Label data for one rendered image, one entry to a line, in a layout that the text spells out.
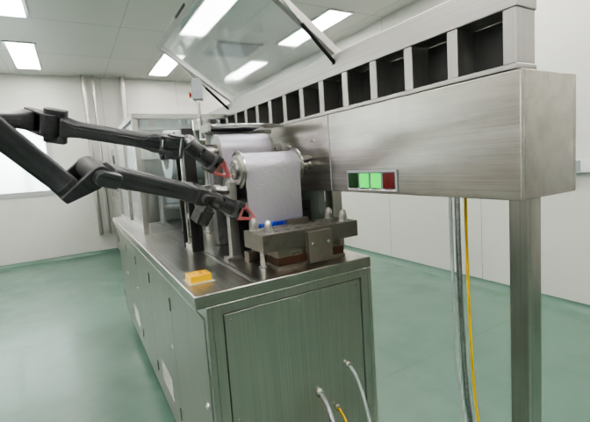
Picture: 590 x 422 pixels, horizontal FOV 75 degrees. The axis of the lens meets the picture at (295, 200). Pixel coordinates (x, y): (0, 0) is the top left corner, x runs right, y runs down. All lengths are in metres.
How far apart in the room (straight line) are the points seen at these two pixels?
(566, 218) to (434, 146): 2.51
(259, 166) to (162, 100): 5.76
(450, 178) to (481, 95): 0.23
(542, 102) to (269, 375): 1.09
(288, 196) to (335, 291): 0.42
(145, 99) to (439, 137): 6.29
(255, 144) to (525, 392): 1.31
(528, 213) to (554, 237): 2.44
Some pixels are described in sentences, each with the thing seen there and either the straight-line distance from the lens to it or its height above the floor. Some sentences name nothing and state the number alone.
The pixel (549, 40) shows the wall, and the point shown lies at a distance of 3.67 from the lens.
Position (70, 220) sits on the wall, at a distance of 6.93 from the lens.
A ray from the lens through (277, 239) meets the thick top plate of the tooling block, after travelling 1.30.
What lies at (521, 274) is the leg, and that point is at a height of 0.91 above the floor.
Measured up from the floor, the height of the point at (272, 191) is 1.16.
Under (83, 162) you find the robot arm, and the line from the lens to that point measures 1.11.
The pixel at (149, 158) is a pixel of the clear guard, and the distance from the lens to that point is 2.40.
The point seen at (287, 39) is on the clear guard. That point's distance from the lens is 1.65.
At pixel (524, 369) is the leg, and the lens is 1.35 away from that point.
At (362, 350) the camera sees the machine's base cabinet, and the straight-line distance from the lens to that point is 1.56.
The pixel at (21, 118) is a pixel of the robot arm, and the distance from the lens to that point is 1.51.
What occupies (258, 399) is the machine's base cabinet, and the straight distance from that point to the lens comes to 1.38.
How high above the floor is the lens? 1.27
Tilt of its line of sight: 6 degrees down
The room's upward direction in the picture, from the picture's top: 4 degrees counter-clockwise
